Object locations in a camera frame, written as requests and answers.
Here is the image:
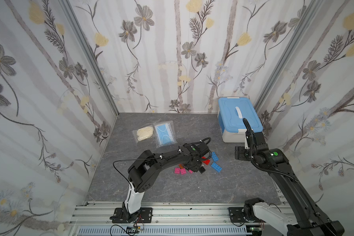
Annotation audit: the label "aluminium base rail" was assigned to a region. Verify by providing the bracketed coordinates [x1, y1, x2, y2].
[68, 202, 280, 236]

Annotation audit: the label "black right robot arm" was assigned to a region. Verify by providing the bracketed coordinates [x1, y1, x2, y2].
[235, 118, 345, 236]

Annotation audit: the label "blue lego brick upper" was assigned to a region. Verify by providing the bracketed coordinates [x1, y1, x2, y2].
[211, 152, 219, 162]

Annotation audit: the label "blue lego brick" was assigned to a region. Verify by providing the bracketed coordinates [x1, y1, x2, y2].
[211, 152, 219, 162]
[211, 162, 222, 173]

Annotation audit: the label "black lego brick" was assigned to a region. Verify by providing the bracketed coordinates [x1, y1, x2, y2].
[199, 166, 206, 174]

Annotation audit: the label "bagged cream gloves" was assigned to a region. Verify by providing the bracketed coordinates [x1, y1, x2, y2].
[132, 125, 154, 143]

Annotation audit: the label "blue lid storage box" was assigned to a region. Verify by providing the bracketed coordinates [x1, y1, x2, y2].
[217, 97, 263, 143]

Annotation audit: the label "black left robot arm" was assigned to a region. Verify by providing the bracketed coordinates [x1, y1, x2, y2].
[112, 137, 212, 223]

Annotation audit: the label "red lego brick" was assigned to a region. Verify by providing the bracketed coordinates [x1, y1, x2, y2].
[202, 156, 211, 165]

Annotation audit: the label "blue lego brick lower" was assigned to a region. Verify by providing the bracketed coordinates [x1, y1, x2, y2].
[211, 162, 222, 173]

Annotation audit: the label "bagged blue face mask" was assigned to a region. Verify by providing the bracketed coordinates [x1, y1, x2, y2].
[153, 121, 177, 147]

